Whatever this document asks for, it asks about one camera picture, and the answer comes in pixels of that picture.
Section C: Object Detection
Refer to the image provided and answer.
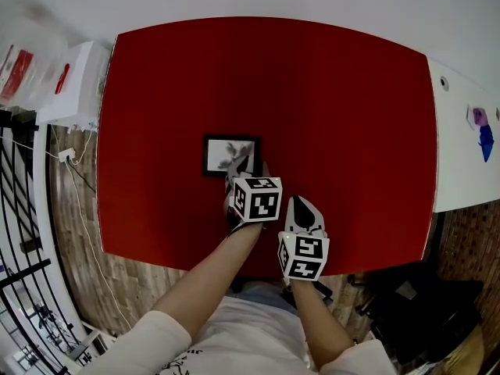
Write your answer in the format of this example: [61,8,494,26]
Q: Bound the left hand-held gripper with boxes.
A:
[223,155,283,234]

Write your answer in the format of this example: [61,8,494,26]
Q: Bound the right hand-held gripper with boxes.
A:
[277,195,333,302]

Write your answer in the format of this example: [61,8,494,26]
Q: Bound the black picture frame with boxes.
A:
[202,133,263,179]

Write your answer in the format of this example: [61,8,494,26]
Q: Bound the person's left forearm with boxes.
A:
[150,220,265,343]

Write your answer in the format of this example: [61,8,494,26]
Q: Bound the person's right forearm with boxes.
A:
[291,278,356,370]

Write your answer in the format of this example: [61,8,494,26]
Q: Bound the person's blue jeans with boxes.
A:
[228,280,300,316]

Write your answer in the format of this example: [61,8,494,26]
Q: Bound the person's cream printed shirt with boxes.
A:
[77,295,399,375]

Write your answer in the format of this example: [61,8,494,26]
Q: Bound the white side desk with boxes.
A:
[425,56,500,214]

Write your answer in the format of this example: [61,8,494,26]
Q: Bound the white water dispenser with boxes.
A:
[37,40,113,132]

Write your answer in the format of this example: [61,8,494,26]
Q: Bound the white railing base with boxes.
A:
[30,121,118,375]

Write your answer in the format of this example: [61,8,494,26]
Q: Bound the blue paper figure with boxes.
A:
[478,125,495,163]

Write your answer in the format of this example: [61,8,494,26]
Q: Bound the red plastic piece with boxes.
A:
[54,62,71,95]

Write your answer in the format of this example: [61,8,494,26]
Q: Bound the purple paper figure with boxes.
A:
[471,107,491,127]

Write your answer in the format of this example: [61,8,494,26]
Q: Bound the black metal railing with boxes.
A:
[0,107,85,375]

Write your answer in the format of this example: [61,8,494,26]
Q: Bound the white power cable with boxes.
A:
[70,162,132,331]
[72,129,97,166]
[0,134,60,159]

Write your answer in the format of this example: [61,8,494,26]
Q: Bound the black power cable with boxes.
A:
[66,158,98,195]

